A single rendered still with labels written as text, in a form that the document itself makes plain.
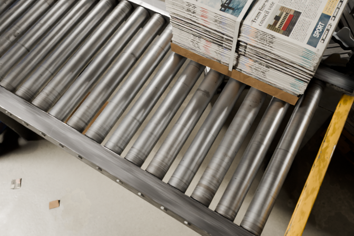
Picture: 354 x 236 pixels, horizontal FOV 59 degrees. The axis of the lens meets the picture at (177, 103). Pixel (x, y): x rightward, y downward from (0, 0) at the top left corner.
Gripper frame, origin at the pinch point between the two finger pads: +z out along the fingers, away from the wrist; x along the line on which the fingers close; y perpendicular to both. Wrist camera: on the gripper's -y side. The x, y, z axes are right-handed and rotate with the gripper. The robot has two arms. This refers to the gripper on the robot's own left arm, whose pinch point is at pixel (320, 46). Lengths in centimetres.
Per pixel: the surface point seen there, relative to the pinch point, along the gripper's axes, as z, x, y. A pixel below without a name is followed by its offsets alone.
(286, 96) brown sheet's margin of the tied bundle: 2.3, 23.8, 5.1
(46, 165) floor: 93, 68, -78
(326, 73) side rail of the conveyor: -4.6, 9.6, 1.7
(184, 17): 32.0, 23.6, 18.6
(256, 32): 13.7, 24.1, 23.7
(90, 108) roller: 47, 50, 1
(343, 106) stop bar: -11.3, 18.9, 3.7
